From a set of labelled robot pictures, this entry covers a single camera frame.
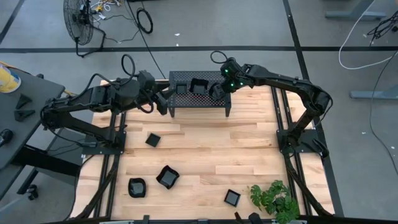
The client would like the black wavy square bowl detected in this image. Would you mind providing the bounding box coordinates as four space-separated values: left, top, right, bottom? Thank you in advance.
189 77 210 96
155 165 180 190

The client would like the black cable bundle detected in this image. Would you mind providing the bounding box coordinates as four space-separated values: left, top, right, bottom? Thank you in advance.
366 11 398 40

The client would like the white power strip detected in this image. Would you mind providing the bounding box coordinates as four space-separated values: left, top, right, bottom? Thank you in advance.
90 0 123 20

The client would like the black floor fan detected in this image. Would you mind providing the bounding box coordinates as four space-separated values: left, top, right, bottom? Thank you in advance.
63 0 106 58

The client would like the black metal table frame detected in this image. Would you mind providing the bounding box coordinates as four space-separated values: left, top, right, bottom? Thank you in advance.
70 79 336 224

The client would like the small black square cup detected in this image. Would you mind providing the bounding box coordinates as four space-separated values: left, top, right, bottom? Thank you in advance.
144 133 162 148

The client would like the white floor cable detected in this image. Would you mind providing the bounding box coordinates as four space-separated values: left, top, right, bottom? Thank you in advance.
338 0 398 70

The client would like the grey desk foot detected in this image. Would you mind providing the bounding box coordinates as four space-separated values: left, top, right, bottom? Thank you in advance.
350 83 398 100
325 0 388 20

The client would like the black desk caster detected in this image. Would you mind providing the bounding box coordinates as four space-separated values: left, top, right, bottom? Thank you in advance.
26 184 40 201

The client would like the thin black floor cable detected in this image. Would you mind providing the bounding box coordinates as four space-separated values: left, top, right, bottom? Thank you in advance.
369 49 398 177

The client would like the black perforated metal rack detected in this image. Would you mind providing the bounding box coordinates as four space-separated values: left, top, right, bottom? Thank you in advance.
167 70 233 118

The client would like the long black cable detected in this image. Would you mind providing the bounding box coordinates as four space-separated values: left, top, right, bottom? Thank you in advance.
126 0 167 80

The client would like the grey side desk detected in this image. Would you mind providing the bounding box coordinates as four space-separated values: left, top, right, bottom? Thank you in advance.
0 67 66 202

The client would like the black triangular part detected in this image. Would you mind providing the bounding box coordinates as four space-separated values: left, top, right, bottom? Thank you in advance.
13 109 36 123
15 93 33 110

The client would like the green artificial plant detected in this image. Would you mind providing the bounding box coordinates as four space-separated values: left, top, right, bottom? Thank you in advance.
249 179 301 224

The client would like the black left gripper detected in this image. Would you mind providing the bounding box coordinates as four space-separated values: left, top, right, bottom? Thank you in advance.
152 83 176 117

